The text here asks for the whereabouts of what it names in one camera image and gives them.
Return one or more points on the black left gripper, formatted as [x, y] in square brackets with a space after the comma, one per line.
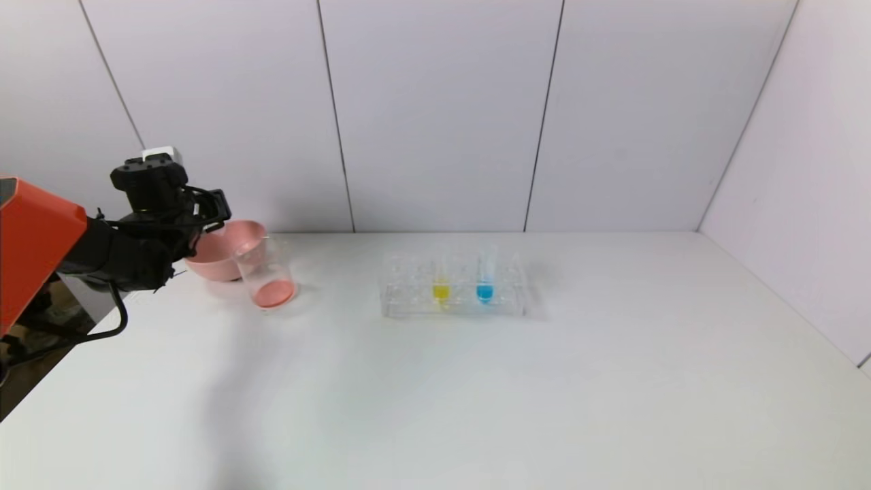
[215, 205]

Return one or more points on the test tube with yellow pigment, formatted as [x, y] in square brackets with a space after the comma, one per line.
[441, 291]

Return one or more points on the orange and black left arm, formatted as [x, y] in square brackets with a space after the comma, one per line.
[34, 238]

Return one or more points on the clear glass beaker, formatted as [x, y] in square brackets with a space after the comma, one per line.
[272, 289]

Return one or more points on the clear acrylic test tube rack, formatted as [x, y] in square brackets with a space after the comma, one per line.
[408, 299]

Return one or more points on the test tube with blue pigment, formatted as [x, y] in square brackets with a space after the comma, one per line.
[484, 291]

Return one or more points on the pink bowl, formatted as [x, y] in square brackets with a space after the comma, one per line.
[218, 262]

